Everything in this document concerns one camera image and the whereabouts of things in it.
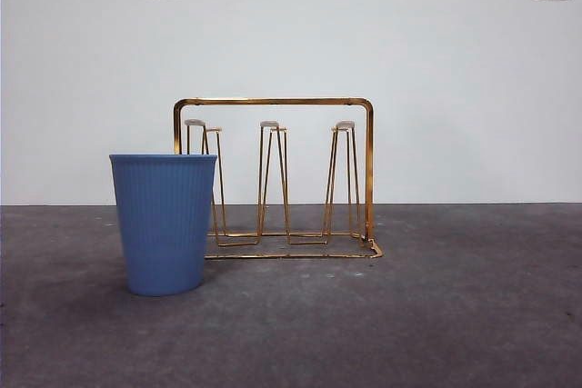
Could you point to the blue ribbed plastic cup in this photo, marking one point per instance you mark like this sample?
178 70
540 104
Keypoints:
163 224

